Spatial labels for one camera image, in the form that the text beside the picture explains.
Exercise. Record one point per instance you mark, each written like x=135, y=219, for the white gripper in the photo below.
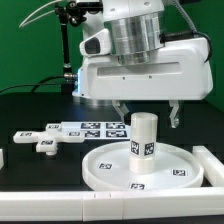
x=177, y=71

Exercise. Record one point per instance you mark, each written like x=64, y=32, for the white round table top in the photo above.
x=107, y=168

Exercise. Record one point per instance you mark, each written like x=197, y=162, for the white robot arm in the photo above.
x=128, y=56

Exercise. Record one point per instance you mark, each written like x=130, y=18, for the white marker tag sheet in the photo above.
x=99, y=130

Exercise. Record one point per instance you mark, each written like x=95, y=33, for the white right fence bar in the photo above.
x=213, y=168

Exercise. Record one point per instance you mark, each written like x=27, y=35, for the white fence bar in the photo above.
x=95, y=206
x=213, y=168

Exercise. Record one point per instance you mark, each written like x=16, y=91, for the white cross-shaped table base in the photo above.
x=47, y=141

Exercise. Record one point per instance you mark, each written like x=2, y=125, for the white front fence bar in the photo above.
x=95, y=206

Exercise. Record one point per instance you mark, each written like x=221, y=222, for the white left fence piece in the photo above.
x=1, y=159

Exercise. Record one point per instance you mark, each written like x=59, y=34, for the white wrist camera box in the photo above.
x=96, y=45

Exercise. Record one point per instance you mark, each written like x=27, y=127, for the black camera stand pole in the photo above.
x=69, y=14

